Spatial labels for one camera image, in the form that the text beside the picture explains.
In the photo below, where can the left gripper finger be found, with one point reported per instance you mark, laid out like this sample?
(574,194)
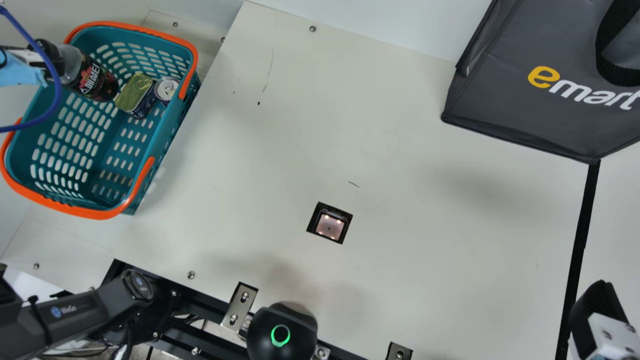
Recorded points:
(22,54)

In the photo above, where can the teal shopping basket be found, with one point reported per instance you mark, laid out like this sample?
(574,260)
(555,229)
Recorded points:
(116,150)

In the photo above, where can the small square scanner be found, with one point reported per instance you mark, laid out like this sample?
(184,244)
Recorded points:
(330,223)

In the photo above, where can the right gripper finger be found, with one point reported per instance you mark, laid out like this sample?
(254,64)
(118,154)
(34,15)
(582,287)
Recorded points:
(595,305)

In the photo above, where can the black strip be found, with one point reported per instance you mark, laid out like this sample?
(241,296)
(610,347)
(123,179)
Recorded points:
(580,250)

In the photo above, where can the rectangular tin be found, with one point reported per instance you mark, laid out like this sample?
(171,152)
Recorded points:
(132,92)

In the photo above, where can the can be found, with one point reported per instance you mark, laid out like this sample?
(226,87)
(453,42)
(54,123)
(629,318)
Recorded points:
(166,90)

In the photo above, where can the dark coffee bottle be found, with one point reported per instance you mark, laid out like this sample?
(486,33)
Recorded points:
(95,80)

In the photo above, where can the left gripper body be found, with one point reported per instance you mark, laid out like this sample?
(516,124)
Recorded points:
(17,75)

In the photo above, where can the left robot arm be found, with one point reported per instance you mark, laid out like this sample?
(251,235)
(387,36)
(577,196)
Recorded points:
(75,310)

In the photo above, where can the black device with green light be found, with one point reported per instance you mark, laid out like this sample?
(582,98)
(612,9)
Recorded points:
(280,330)

